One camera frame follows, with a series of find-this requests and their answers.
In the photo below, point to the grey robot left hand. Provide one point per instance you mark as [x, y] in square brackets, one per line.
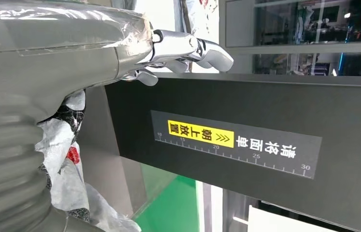
[55, 64]

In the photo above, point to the white parcel with black lettering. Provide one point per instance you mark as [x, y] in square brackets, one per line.
[61, 179]

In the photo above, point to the grey parcel with red print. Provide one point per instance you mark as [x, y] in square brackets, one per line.
[204, 19]

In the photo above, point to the green conveyor belt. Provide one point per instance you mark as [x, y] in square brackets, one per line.
[174, 208]

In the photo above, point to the black inbound machine column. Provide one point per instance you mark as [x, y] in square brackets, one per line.
[263, 96]

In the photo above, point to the ruler label with yellow strip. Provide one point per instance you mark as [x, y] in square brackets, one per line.
[231, 144]

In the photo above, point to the aluminium conveyor frame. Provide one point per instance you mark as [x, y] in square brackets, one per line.
[204, 208]

